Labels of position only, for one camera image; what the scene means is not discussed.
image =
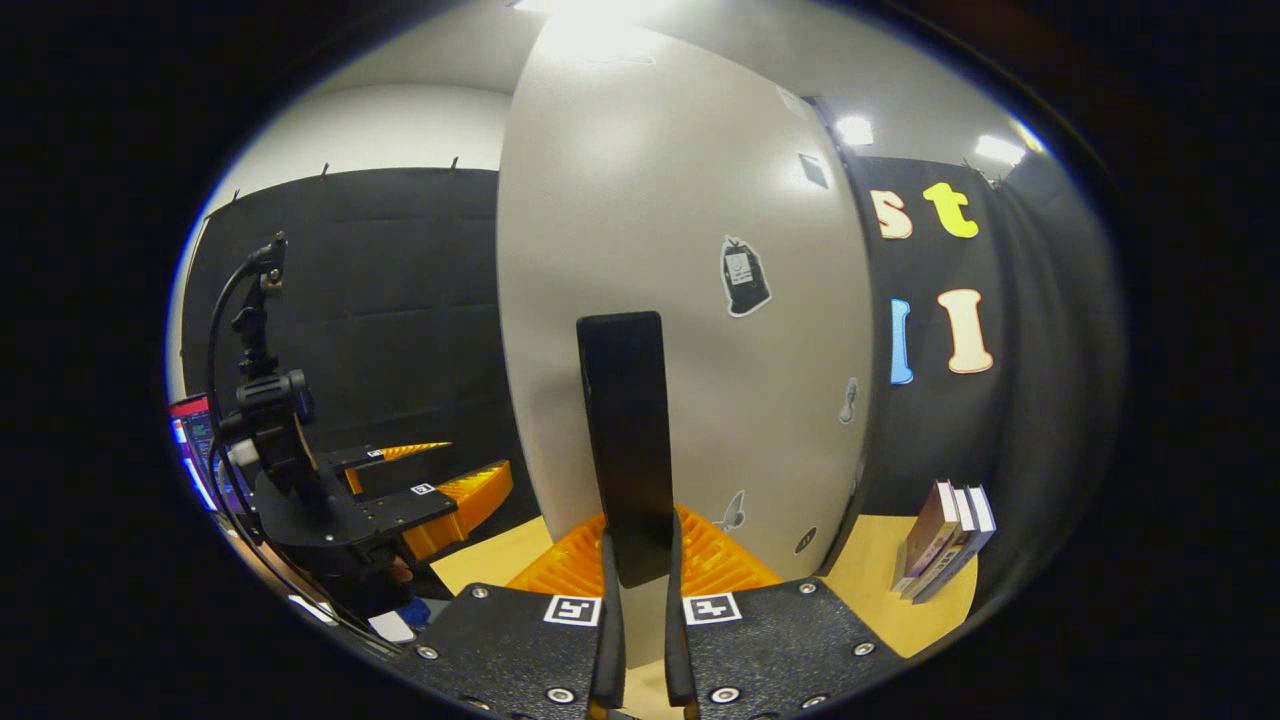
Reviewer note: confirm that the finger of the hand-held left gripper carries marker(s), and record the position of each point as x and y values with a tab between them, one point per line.
400	510
360	456

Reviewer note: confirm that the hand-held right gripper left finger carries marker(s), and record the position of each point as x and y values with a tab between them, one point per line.
608	640

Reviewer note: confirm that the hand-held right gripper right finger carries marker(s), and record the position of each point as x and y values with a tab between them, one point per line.
678	650

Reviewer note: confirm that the beige cabinet door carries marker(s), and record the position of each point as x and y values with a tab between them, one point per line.
700	400

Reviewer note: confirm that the computer screen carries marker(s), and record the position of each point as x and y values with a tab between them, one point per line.
195	440

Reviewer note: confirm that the black backdrop cloth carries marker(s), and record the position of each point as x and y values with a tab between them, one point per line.
400	280

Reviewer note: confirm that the maroon hardcover book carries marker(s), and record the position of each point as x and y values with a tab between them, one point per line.
930	530

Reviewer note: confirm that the grey hardcover book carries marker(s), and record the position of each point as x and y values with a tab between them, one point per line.
958	545

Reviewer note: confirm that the dark blue hardcover book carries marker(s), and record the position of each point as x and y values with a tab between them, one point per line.
980	535

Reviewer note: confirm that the small ceiling light panel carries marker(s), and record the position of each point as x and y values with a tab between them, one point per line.
854	131

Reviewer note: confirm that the long ceiling light strip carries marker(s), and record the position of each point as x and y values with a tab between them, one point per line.
1000	150

